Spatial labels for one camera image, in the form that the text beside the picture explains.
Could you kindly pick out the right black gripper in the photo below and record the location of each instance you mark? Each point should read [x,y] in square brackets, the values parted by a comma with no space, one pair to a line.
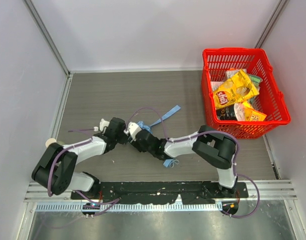
[136,142]

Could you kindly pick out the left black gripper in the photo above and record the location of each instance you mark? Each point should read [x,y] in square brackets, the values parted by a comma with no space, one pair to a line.
[120,135]

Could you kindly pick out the light blue folding umbrella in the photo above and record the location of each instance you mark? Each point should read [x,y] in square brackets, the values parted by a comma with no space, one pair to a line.
[170,162]

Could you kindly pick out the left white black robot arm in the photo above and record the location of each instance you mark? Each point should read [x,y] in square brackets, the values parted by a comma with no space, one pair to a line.
[56,168]

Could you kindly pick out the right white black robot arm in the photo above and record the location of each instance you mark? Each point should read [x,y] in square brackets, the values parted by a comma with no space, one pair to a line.
[218,148]

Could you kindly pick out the green bottle beige cap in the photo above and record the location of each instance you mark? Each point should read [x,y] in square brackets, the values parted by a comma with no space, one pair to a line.
[51,141]

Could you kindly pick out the black snack bag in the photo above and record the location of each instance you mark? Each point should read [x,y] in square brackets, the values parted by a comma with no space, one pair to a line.
[227,113]

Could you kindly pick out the white red snack packet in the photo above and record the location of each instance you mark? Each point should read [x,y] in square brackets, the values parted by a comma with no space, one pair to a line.
[215,85]

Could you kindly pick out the yellow orange snack bag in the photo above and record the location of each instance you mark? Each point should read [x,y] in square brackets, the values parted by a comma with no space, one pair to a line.
[245,112]

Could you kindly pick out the yellow Lays chip bag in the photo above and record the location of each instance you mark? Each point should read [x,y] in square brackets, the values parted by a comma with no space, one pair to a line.
[237,89]

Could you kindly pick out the red plastic shopping basket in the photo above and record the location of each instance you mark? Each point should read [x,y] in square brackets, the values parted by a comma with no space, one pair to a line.
[270,101]

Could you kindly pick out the green snack packet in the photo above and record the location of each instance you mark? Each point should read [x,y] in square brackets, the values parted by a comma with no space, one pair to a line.
[256,80]

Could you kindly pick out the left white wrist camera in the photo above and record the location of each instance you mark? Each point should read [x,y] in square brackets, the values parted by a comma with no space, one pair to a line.
[101,127]

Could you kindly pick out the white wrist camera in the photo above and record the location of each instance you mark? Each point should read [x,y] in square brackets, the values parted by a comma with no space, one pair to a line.
[101,127]
[132,129]

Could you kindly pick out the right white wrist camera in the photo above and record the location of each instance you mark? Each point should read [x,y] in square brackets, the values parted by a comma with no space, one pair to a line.
[132,129]

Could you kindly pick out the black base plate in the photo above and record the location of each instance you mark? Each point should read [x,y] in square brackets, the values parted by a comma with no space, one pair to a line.
[160,192]

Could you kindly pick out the aluminium front rail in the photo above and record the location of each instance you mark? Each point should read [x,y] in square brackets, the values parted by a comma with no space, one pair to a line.
[118,208]

